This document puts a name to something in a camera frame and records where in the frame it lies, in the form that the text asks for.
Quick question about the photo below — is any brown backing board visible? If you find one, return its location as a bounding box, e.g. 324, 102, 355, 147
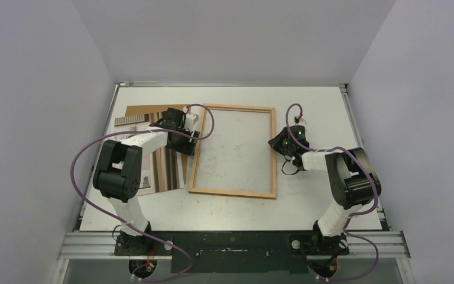
125, 104, 187, 117

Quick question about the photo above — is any aluminium rail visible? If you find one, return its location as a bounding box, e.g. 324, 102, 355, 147
57, 231, 412, 260

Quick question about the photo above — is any wooden picture frame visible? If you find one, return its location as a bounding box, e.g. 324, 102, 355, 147
187, 103, 278, 200

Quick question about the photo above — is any clear acrylic sheet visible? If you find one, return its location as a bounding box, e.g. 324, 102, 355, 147
194, 109, 273, 193

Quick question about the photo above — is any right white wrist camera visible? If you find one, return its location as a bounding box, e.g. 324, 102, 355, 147
294, 114, 307, 127

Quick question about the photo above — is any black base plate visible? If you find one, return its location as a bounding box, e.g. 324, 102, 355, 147
113, 230, 349, 275

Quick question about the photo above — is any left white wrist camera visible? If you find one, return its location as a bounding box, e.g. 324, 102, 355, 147
183, 113, 199, 132

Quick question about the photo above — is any photo print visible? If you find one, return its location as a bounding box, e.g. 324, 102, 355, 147
114, 112, 187, 196

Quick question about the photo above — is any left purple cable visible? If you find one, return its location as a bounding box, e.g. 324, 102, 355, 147
70, 103, 216, 283

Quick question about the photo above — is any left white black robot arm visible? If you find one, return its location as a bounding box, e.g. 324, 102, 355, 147
93, 106, 200, 255

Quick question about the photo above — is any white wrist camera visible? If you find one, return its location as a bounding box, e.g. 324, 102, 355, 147
294, 114, 307, 127
183, 113, 199, 132

